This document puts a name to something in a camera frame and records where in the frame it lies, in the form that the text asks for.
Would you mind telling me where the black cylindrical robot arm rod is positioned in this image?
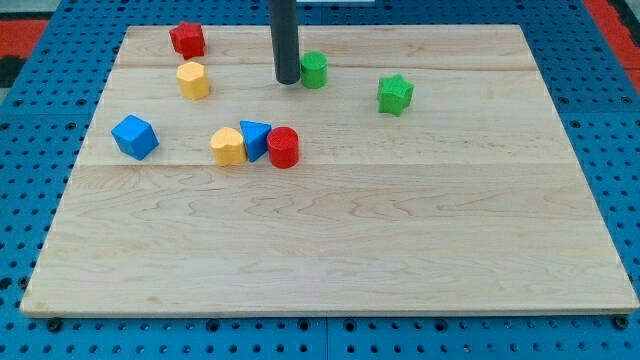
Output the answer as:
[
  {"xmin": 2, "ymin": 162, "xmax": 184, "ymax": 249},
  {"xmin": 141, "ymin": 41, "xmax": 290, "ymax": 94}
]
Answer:
[{"xmin": 269, "ymin": 0, "xmax": 300, "ymax": 85}]

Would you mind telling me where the red cylinder block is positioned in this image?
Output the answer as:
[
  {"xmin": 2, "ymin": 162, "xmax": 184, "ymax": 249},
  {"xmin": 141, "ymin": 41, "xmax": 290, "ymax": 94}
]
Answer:
[{"xmin": 267, "ymin": 127, "xmax": 299, "ymax": 169}]

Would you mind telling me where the yellow heart block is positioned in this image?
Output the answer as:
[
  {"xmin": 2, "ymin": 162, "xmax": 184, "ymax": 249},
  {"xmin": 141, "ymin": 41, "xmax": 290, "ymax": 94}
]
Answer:
[{"xmin": 209, "ymin": 127, "xmax": 247, "ymax": 166}]

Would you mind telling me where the light wooden board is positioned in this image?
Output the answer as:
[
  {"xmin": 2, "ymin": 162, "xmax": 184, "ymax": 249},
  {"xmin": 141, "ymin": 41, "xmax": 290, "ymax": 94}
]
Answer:
[{"xmin": 20, "ymin": 25, "xmax": 639, "ymax": 318}]

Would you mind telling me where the blue triangle block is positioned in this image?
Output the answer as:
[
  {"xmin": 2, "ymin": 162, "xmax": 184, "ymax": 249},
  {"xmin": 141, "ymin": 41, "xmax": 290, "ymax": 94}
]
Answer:
[{"xmin": 240, "ymin": 120, "xmax": 272, "ymax": 162}]

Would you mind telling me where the blue cube block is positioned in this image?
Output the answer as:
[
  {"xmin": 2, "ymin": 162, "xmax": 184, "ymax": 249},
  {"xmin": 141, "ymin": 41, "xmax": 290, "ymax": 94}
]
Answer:
[{"xmin": 111, "ymin": 115, "xmax": 159, "ymax": 161}]

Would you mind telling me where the yellow hexagon block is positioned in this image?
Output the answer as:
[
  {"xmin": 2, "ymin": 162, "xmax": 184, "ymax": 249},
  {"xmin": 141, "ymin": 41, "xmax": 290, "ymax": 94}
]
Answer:
[{"xmin": 176, "ymin": 62, "xmax": 210, "ymax": 100}]

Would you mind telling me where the green star block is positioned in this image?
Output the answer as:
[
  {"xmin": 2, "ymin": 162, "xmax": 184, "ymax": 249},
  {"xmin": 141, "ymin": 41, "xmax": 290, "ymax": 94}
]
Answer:
[{"xmin": 376, "ymin": 74, "xmax": 414, "ymax": 117}]

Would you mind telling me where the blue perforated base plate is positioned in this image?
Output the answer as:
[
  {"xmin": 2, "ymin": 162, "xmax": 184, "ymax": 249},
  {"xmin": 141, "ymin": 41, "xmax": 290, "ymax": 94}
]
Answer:
[{"xmin": 1, "ymin": 0, "xmax": 639, "ymax": 359}]

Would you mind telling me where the green cylinder block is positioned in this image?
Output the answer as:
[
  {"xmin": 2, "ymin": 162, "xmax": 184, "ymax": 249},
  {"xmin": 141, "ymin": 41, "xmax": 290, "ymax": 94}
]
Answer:
[{"xmin": 300, "ymin": 51, "xmax": 328, "ymax": 89}]

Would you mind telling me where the red star block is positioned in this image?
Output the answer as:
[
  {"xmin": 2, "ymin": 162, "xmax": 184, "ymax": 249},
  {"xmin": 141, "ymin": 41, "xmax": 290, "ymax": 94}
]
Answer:
[{"xmin": 169, "ymin": 21, "xmax": 205, "ymax": 60}]

